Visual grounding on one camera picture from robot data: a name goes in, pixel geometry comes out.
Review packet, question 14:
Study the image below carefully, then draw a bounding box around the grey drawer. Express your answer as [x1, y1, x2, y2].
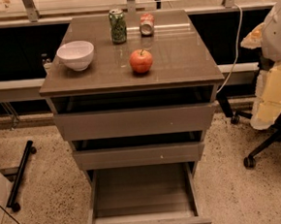
[88, 163, 211, 224]
[73, 131, 204, 170]
[53, 103, 215, 142]

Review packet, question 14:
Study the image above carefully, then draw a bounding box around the white ceramic bowl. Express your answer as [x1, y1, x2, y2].
[56, 41, 95, 72]

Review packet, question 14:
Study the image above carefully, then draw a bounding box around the black office chair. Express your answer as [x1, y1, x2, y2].
[212, 53, 281, 172]

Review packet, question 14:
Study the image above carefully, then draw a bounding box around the red apple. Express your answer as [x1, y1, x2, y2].
[129, 49, 153, 74]

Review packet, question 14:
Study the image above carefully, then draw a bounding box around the red and white soda can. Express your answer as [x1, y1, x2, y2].
[140, 13, 155, 36]

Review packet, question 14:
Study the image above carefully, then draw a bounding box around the green soda can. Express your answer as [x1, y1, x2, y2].
[109, 9, 127, 44]

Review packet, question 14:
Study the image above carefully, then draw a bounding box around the bottom grey drawer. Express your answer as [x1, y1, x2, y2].
[88, 163, 211, 224]

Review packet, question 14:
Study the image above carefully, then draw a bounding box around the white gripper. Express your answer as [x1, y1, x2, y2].
[240, 0, 281, 130]

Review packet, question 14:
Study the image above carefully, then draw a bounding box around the middle grey drawer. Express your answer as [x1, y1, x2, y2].
[73, 131, 204, 170]

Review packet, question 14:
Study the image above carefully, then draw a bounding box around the grey drawer cabinet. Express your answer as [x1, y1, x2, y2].
[32, 6, 233, 190]

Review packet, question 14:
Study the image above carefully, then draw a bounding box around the black wheeled stand base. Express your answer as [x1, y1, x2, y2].
[7, 140, 37, 212]

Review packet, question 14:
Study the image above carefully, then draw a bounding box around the small bottle behind cabinet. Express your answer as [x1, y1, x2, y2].
[41, 53, 52, 73]

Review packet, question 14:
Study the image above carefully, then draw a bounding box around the white cable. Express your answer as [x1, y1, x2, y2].
[209, 2, 250, 94]

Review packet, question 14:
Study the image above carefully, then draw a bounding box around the top grey drawer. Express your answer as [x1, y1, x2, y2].
[53, 103, 215, 142]

